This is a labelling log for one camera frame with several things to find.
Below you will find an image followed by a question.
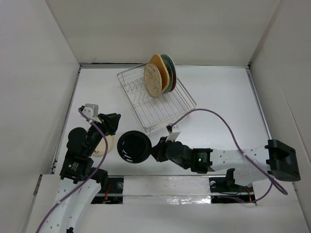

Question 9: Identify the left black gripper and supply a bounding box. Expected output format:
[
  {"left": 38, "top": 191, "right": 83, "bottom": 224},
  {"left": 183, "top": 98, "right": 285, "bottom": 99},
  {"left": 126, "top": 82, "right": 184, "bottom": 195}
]
[{"left": 86, "top": 112, "right": 121, "bottom": 155}]

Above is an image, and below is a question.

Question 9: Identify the beige bird pattern plate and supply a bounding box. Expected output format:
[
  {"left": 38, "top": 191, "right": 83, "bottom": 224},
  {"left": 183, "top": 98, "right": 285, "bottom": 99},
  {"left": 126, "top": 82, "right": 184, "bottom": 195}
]
[{"left": 144, "top": 63, "right": 162, "bottom": 98}]

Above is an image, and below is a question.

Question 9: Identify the square woven bamboo tray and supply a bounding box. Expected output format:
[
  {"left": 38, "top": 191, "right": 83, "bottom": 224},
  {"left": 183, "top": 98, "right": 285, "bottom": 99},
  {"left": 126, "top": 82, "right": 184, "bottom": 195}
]
[{"left": 150, "top": 54, "right": 170, "bottom": 93}]

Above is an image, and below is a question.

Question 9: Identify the plain beige plate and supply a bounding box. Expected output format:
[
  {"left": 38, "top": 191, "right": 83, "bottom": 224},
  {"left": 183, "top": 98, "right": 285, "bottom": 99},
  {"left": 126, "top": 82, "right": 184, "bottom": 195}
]
[{"left": 92, "top": 135, "right": 115, "bottom": 157}]

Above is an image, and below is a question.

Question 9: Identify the silver wire dish rack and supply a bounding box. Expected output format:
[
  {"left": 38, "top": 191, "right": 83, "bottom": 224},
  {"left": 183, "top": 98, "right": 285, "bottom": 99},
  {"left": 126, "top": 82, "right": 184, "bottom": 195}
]
[{"left": 117, "top": 64, "right": 196, "bottom": 134}]

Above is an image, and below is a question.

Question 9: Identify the red and teal plate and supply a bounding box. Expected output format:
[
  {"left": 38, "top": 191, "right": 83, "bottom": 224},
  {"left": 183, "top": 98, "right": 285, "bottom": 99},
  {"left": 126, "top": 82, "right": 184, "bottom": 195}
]
[{"left": 160, "top": 54, "right": 177, "bottom": 92}]

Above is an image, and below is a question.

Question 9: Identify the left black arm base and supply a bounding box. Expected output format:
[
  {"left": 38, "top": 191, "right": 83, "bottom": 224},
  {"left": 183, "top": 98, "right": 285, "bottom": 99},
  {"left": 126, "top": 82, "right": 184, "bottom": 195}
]
[{"left": 91, "top": 176, "right": 124, "bottom": 204}]

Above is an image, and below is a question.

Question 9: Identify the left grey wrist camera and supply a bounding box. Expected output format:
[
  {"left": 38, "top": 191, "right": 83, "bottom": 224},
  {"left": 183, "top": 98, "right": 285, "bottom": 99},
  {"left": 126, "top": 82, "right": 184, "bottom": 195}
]
[{"left": 78, "top": 103, "right": 100, "bottom": 122}]

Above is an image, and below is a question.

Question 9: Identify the black round plate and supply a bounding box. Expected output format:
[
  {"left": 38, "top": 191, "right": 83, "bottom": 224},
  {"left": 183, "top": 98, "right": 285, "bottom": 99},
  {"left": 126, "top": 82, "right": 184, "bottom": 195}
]
[{"left": 117, "top": 131, "right": 152, "bottom": 164}]

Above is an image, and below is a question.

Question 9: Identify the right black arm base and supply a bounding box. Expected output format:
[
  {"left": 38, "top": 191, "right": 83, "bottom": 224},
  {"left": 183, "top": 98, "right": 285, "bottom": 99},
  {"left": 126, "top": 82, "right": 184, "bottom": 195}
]
[{"left": 209, "top": 177, "right": 256, "bottom": 204}]

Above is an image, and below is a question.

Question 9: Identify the light green flower plate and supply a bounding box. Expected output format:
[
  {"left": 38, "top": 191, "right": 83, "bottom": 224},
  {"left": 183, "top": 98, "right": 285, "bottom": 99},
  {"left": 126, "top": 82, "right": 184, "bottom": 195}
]
[{"left": 162, "top": 58, "right": 173, "bottom": 94}]

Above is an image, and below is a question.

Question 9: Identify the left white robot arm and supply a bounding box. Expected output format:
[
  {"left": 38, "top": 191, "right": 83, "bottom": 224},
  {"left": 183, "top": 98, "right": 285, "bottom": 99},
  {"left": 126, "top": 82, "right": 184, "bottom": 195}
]
[{"left": 36, "top": 113, "right": 121, "bottom": 233}]

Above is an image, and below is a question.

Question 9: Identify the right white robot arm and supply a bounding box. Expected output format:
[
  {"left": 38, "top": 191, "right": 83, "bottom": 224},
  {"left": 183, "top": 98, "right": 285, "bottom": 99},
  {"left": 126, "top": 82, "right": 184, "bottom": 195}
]
[{"left": 150, "top": 137, "right": 301, "bottom": 191}]

